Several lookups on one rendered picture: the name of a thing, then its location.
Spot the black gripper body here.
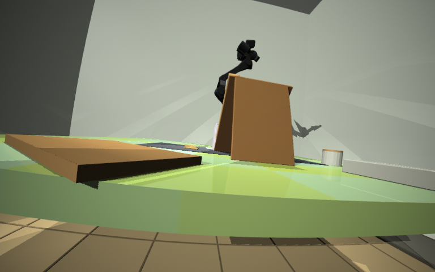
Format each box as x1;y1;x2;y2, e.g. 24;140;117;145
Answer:
245;40;255;69

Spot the tan flat board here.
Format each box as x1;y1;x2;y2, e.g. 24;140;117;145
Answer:
5;134;202;183

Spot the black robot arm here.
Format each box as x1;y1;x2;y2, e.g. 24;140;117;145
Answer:
214;40;260;104

